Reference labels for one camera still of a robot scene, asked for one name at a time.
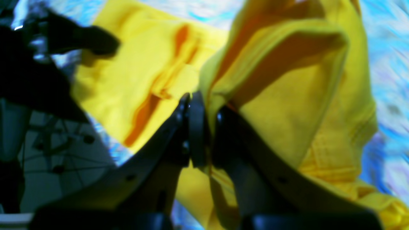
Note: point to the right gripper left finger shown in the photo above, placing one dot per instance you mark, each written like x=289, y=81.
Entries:
x=147, y=181

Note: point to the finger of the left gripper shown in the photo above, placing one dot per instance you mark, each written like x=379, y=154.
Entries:
x=64, y=35

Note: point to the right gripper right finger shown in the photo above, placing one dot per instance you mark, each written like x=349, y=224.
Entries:
x=263, y=182

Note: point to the yellow T-shirt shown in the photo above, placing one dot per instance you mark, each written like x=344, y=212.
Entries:
x=296, y=70

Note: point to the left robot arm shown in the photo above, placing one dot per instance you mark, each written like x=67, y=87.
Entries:
x=31, y=81

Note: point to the patterned tile tablecloth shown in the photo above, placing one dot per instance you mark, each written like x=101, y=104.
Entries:
x=386, y=27

